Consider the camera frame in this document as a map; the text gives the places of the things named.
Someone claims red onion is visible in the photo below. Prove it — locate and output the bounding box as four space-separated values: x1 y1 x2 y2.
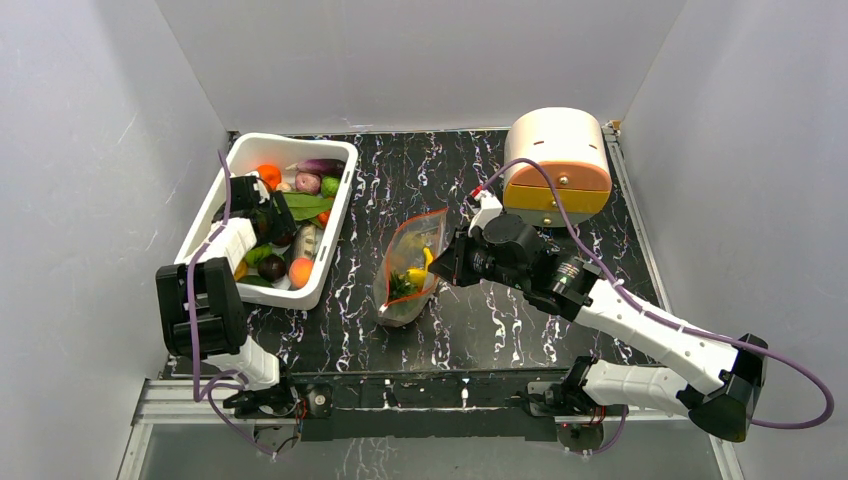
294 172 322 195

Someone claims green leaf toy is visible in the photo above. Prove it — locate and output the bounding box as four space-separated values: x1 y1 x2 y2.
283 192 334 221

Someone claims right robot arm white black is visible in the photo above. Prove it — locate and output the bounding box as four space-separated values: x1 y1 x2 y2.
429 214 768 442

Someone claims white plastic bin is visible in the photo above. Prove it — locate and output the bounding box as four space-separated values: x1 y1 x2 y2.
173 133 359 310

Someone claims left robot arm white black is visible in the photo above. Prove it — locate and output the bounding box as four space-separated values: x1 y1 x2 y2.
155 174 299 418

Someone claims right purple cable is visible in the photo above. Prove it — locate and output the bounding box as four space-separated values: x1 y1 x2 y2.
473 158 836 431

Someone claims purple eggplant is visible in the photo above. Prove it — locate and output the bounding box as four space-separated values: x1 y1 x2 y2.
286 158 346 177

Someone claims peach fruit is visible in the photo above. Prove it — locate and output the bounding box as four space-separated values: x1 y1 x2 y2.
288 257 314 289

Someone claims red tomato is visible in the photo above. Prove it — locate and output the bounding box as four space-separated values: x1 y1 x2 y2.
316 210 331 228

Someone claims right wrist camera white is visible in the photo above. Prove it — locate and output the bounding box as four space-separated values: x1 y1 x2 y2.
468 186 503 233

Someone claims purple cable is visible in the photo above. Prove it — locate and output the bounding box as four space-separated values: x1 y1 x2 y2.
473 158 836 431
185 149 280 458

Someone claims orange fruit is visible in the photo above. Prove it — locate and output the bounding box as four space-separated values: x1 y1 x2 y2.
256 164 283 191

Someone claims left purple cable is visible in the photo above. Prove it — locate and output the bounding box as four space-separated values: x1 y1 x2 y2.
185 149 280 458

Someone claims green vegetable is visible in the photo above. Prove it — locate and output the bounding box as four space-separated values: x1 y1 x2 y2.
321 176 341 198

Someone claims clear zip bag orange zipper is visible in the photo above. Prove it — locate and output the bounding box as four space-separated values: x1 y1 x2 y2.
373 208 448 328

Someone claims round drawer cabinet cream orange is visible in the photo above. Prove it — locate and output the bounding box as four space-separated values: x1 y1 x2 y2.
502 107 612 228

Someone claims yellow banana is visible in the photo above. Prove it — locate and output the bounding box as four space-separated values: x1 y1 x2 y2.
405 247 434 291

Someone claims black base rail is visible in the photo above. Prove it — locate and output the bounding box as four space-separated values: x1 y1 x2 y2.
282 368 601 442

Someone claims toy pineapple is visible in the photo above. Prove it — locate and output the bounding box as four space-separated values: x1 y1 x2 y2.
387 270 419 303

